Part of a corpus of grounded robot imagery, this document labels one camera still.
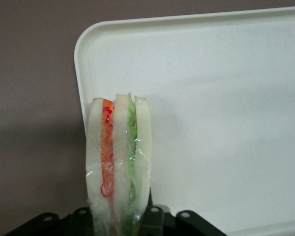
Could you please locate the triangle sandwich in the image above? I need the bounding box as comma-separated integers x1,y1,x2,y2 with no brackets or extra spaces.
85,92,153,236

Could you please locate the cream rectangular tray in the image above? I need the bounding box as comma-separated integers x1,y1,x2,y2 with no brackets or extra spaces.
73,5,295,236

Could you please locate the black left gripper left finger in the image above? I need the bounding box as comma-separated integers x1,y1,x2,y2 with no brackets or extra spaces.
4,207,95,236

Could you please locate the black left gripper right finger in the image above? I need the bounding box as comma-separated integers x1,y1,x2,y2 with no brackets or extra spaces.
137,186,229,236

